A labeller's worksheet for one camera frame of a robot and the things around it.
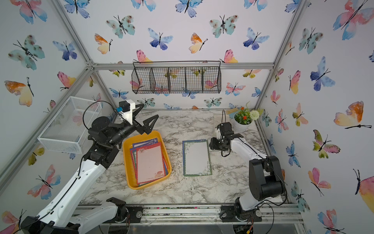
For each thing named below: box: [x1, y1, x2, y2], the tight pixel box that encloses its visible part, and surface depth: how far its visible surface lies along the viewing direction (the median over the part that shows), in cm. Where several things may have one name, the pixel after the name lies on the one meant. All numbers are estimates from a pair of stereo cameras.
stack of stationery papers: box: [129, 137, 169, 187], surface depth 96 cm
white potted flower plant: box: [233, 101, 264, 133], surface depth 98 cm
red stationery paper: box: [136, 141, 166, 185], surface depth 96 cm
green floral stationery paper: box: [182, 139, 213, 177], surface depth 95 cm
